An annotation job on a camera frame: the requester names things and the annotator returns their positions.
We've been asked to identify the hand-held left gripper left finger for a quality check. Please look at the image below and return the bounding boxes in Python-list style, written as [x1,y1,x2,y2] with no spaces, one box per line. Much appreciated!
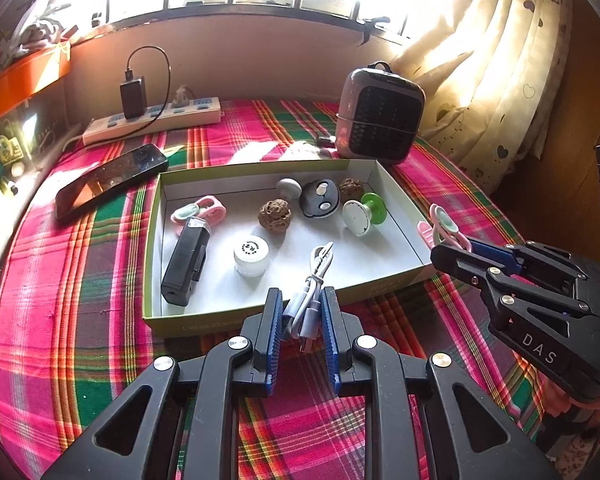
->
[40,287,286,480]

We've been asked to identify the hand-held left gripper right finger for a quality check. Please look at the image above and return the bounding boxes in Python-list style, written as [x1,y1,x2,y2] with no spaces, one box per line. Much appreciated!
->
[321,286,561,480]

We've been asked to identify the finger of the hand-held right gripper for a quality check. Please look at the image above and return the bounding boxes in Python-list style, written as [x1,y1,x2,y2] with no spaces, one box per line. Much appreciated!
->
[430,241,588,328]
[467,240,592,301]

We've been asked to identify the pink clip with green pad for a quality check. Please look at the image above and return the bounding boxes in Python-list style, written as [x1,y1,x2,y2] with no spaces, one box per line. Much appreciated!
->
[417,203,473,256]
[171,195,227,226]

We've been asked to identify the white charging cable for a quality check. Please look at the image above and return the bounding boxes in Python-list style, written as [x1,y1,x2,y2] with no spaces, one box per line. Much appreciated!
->
[282,241,337,353]

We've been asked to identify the green and white cardboard box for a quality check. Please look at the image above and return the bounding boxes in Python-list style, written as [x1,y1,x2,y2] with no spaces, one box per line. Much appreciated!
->
[142,159,438,338]

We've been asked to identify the white round cap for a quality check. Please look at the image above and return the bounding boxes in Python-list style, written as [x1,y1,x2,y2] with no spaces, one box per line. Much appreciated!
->
[232,235,270,277]

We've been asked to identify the white and green spool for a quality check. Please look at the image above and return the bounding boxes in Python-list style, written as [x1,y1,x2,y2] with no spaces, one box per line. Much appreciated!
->
[341,191,388,236]

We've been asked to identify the black rectangular device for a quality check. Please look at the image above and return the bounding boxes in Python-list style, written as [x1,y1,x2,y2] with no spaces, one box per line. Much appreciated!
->
[160,217,212,308]

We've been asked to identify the brown walnut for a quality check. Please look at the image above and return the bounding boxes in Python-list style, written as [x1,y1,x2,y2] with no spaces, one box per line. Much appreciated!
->
[337,176,365,206]
[258,199,293,233]

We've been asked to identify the black and white round disc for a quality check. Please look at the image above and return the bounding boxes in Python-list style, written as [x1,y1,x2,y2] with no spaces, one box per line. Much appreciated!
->
[300,180,341,220]

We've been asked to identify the white mushroom-shaped knob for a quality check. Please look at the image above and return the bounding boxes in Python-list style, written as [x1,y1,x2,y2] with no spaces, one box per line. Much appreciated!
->
[276,178,303,202]

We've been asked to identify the small pink grilled heater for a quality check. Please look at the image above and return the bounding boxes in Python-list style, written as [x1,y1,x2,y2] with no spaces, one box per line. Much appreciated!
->
[334,61,426,166]

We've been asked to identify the cream heart-print curtain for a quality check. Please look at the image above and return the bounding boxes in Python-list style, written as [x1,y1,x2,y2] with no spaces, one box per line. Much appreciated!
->
[387,0,576,196]

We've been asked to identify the pink and green plaid tablecloth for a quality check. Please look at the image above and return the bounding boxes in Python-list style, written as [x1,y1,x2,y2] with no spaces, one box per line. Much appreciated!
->
[0,97,551,480]

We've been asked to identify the black smartphone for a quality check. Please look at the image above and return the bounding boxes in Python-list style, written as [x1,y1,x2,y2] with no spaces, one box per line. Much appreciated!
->
[55,143,170,221]

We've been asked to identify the beige power strip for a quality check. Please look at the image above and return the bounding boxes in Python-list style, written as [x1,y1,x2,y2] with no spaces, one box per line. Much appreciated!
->
[82,97,222,145]

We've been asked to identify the black window latch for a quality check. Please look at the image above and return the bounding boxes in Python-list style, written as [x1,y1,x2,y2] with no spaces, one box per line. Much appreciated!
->
[357,15,388,43]

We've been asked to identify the black charger adapter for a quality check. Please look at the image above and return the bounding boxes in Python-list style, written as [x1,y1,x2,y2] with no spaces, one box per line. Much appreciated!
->
[120,77,146,120]

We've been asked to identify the orange box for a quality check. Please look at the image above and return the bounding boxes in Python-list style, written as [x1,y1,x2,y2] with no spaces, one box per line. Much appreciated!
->
[0,40,73,126]

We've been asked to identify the black charger cable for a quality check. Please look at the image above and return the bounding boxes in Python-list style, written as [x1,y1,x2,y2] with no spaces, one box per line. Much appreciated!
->
[125,46,172,133]

